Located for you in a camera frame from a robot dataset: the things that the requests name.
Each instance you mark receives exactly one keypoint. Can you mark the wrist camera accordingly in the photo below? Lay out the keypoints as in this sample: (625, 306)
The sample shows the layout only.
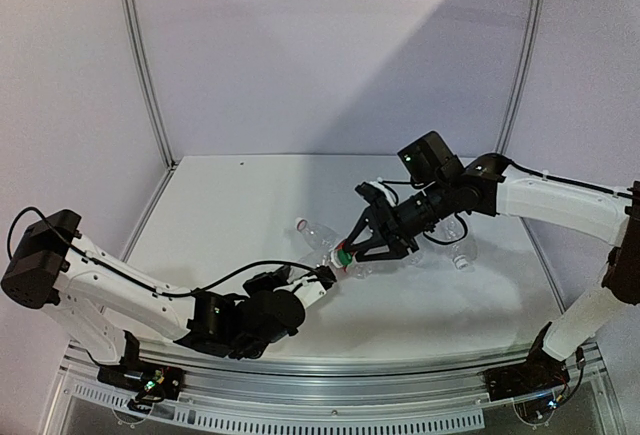
(378, 197)
(267, 281)

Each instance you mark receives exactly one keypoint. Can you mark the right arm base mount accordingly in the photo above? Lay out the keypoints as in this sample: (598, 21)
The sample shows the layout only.
(539, 384)

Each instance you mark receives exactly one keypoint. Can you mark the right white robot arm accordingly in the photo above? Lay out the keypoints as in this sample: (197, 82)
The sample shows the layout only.
(495, 185)

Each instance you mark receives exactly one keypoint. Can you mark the left aluminium frame post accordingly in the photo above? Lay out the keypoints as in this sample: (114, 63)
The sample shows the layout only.
(146, 83)

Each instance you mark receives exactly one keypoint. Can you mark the green bottle cap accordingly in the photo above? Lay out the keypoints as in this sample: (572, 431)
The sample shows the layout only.
(341, 258)

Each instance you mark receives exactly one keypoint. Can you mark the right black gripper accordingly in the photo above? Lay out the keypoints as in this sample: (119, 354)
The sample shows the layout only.
(401, 243)

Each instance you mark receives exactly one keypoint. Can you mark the right aluminium frame post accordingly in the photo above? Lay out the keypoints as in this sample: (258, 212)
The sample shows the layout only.
(518, 85)

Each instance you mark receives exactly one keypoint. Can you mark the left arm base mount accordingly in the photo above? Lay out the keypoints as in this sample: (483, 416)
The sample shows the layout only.
(151, 383)

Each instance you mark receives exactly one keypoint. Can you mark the blue label water bottle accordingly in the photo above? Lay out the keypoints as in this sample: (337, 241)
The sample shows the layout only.
(414, 258)

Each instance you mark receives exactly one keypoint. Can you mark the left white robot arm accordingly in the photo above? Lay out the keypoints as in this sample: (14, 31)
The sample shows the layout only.
(57, 269)

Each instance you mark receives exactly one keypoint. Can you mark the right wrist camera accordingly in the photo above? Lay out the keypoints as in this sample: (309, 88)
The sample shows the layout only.
(378, 197)

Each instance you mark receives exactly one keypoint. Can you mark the red label water bottle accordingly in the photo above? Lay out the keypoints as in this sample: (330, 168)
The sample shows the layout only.
(326, 248)

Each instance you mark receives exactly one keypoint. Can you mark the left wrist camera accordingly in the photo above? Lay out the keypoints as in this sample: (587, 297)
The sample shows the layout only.
(267, 281)

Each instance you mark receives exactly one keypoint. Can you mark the clear bottle white cap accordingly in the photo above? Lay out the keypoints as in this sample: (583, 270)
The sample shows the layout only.
(461, 245)

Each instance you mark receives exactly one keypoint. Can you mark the aluminium front rail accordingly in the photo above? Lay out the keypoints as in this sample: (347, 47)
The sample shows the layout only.
(437, 396)

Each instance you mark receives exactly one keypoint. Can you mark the aluminium frame post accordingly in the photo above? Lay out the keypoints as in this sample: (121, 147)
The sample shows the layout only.
(518, 85)
(146, 83)

